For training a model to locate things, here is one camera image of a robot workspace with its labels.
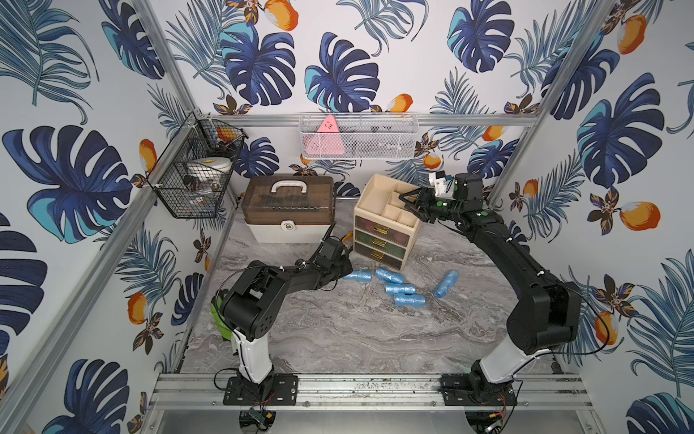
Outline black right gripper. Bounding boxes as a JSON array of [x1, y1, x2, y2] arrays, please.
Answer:
[[399, 188, 463, 224]]

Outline beige drawer organizer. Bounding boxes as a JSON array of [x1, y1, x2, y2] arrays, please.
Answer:
[[354, 174, 422, 271]]

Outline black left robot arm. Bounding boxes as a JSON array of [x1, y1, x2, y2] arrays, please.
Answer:
[[211, 225, 354, 406]]

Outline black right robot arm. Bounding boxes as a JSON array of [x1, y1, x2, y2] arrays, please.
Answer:
[[399, 173, 583, 406]]

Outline blue roll top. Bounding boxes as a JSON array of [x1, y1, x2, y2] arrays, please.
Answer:
[[374, 268, 405, 284]]

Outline brown lidded storage box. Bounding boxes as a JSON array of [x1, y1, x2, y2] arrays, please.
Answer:
[[241, 175, 334, 244]]

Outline pink triangle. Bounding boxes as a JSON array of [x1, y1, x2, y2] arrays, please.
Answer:
[[304, 115, 345, 157]]

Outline green work glove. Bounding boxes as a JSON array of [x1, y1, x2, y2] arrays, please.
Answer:
[[211, 289, 235, 342]]

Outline white tape roll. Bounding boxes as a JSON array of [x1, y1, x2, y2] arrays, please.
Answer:
[[186, 157, 232, 179]]

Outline clear wall tray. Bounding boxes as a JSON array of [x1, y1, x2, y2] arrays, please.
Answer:
[[298, 113, 419, 161]]

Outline black wire basket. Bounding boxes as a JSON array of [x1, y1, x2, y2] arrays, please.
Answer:
[[146, 112, 248, 220]]

